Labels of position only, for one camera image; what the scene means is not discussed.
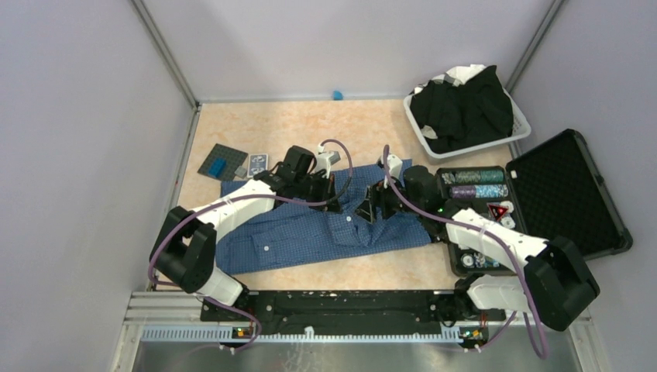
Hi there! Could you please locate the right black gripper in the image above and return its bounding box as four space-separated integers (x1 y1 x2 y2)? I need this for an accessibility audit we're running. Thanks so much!
353 172 424 223

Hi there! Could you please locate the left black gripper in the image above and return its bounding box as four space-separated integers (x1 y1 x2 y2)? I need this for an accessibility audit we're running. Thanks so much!
294 171 342 214

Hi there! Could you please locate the blue checkered long sleeve shirt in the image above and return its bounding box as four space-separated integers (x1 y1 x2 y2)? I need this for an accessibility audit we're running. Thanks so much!
215 165 431 275

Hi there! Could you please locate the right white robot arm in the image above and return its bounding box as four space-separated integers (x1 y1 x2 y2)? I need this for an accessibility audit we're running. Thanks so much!
357 154 600 331

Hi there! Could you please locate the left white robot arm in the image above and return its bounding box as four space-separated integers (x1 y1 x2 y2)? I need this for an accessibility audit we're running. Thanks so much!
147 143 349 321

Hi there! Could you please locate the small grey toy brick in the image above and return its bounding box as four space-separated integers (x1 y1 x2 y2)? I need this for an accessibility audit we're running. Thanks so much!
234 167 248 179

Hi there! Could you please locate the dark grey building baseplate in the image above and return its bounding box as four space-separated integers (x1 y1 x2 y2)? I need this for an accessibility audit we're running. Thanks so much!
198 143 248 181

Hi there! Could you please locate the blue toy brick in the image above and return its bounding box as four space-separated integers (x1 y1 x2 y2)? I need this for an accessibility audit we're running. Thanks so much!
208 158 226 178

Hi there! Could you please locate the black shirt in basket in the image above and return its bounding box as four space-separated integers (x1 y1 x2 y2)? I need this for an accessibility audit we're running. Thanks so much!
409 65 514 155

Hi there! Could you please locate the white garment in basket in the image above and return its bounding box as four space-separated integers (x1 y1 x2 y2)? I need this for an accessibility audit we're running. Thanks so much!
411 64 487 95

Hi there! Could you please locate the white plastic laundry basket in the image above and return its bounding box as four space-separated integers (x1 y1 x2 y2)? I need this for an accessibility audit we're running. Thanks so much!
402 71 533 160

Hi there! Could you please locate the black poker chip case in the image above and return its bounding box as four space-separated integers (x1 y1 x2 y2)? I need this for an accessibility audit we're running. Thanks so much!
437 129 634 260

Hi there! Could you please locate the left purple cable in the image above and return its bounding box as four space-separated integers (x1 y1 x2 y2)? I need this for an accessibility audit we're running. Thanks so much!
147 138 354 355

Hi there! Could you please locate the purple cable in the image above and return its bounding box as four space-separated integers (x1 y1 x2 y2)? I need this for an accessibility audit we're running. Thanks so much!
147 138 354 355
381 144 549 360

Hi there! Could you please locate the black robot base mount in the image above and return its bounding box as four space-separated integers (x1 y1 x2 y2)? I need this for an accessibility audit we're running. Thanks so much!
200 290 506 336

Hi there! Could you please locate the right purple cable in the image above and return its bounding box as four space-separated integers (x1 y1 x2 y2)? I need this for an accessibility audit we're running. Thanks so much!
381 144 549 360

